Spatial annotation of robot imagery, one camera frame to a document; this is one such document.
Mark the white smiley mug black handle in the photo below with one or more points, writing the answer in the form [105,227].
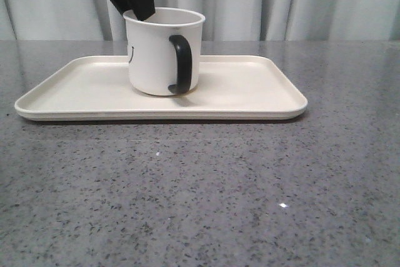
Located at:
[164,51]

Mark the cream rectangular tray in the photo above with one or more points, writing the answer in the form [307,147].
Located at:
[97,88]

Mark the grey curtain backdrop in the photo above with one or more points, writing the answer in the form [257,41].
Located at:
[226,20]

